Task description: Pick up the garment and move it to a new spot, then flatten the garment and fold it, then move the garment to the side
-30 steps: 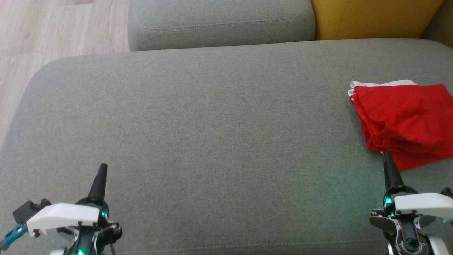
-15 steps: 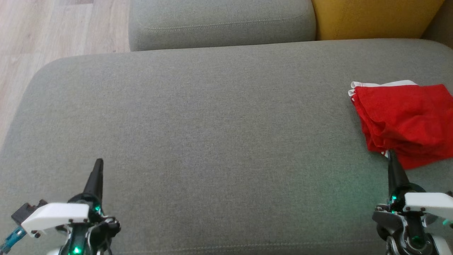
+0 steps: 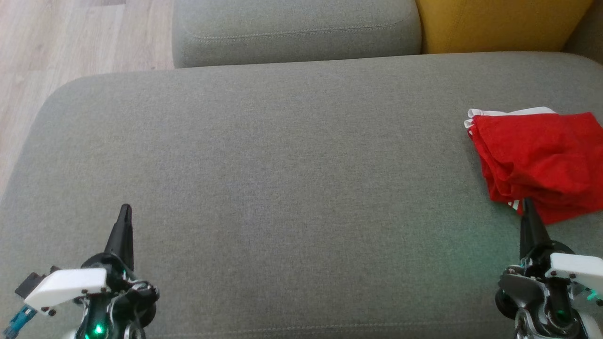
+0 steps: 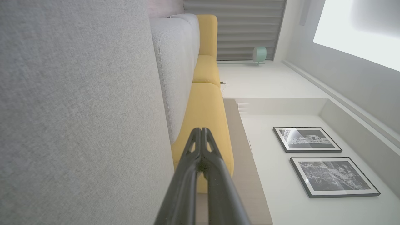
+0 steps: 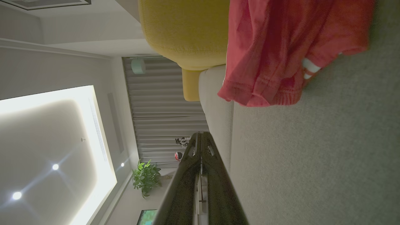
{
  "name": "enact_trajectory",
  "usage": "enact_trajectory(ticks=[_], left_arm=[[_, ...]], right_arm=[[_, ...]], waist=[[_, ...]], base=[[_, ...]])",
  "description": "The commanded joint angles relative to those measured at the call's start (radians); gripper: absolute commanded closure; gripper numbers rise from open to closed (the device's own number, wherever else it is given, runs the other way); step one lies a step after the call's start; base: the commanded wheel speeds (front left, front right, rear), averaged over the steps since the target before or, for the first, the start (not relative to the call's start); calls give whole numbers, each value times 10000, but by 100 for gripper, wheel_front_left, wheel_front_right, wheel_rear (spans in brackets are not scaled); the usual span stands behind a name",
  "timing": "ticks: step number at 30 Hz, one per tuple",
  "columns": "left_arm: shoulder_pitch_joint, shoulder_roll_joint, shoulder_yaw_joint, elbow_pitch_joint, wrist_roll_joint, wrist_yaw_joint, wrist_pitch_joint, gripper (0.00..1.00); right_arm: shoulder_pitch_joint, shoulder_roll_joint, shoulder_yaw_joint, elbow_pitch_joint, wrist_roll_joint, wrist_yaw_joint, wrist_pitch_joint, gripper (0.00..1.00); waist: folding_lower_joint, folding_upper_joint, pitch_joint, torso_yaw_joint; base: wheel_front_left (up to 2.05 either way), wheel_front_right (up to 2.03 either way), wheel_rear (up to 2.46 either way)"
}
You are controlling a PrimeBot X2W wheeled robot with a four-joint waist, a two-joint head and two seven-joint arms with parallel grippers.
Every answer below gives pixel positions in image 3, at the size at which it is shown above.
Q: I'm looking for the red garment with white hem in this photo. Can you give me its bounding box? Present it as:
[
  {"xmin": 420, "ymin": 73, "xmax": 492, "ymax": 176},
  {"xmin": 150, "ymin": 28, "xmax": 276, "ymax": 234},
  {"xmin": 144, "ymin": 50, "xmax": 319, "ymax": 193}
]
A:
[{"xmin": 464, "ymin": 107, "xmax": 603, "ymax": 226}]

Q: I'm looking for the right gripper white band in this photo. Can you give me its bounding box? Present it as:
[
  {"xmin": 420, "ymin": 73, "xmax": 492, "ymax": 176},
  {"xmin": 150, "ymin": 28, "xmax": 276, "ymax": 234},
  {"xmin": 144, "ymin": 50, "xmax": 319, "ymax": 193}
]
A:
[{"xmin": 495, "ymin": 198, "xmax": 603, "ymax": 339}]

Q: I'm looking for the large grey sofa seat cushion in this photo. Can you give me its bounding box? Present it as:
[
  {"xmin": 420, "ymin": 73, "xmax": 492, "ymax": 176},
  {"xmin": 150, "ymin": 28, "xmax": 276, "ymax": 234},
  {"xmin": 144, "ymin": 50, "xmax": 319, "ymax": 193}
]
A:
[{"xmin": 0, "ymin": 51, "xmax": 603, "ymax": 339}]

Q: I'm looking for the red garment with white stripes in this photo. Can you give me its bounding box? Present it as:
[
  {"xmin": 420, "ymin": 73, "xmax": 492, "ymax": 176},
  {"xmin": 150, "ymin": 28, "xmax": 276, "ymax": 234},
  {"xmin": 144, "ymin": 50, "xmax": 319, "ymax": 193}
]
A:
[{"xmin": 490, "ymin": 188, "xmax": 523, "ymax": 213}]

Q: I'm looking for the camera cable with blue plug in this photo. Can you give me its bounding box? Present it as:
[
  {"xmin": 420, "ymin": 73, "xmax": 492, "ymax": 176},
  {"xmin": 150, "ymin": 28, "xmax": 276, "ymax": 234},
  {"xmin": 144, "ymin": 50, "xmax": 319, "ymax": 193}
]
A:
[{"xmin": 1, "ymin": 304, "xmax": 38, "ymax": 339}]

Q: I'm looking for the large yellow sofa backrest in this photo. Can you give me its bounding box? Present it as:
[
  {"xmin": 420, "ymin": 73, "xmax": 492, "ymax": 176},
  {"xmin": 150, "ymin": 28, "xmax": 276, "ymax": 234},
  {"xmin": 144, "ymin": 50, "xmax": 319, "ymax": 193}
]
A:
[{"xmin": 415, "ymin": 0, "xmax": 594, "ymax": 55}]

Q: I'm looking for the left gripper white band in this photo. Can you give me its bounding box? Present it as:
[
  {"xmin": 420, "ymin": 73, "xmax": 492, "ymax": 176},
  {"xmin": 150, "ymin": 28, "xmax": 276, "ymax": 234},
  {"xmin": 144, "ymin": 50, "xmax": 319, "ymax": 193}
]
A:
[{"xmin": 24, "ymin": 204, "xmax": 161, "ymax": 339}]

